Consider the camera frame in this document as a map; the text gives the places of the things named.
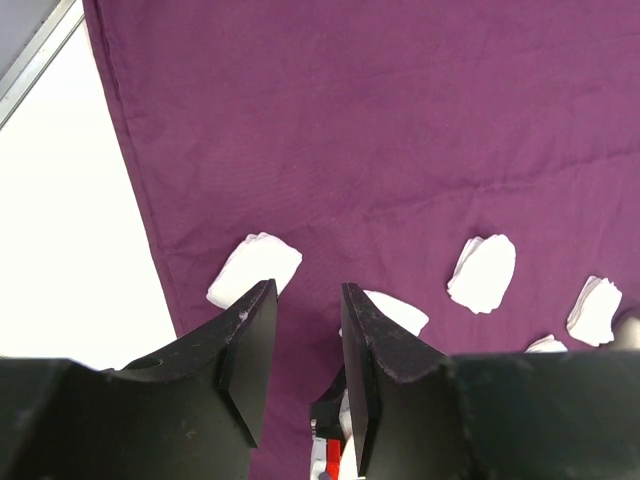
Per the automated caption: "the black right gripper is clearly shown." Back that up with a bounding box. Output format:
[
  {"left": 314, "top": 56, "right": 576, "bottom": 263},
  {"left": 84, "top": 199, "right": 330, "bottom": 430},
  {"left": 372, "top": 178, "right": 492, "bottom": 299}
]
[{"left": 309, "top": 366, "right": 347, "bottom": 440}]

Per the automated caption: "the gauze pad centre large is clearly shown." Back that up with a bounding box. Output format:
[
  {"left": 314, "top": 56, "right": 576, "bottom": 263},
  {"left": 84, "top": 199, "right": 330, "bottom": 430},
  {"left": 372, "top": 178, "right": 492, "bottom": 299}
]
[{"left": 353, "top": 289, "right": 429, "bottom": 337}]

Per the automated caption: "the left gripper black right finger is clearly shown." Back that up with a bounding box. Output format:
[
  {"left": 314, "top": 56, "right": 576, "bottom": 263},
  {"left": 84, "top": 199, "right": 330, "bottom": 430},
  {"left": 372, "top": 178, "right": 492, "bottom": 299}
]
[{"left": 341, "top": 283, "right": 639, "bottom": 479}]

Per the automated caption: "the steel tray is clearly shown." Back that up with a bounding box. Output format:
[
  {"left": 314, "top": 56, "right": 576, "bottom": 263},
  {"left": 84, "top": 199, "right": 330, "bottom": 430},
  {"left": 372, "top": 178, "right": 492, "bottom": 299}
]
[{"left": 611, "top": 308, "right": 640, "bottom": 350}]

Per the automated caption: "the purple cloth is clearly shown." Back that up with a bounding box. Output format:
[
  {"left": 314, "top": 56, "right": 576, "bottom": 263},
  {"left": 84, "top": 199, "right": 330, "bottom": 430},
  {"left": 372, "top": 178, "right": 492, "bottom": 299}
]
[{"left": 84, "top": 1, "right": 639, "bottom": 479}]

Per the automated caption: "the aluminium table frame rail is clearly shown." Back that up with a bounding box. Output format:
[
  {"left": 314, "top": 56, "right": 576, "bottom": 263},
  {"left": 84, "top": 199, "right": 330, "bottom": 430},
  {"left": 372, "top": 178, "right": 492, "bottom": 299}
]
[{"left": 1, "top": 0, "right": 84, "bottom": 124}]

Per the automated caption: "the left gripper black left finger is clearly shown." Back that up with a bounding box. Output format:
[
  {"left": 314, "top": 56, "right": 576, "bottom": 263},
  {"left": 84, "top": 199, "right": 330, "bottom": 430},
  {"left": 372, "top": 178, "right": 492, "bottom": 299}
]
[{"left": 1, "top": 280, "right": 277, "bottom": 479}]

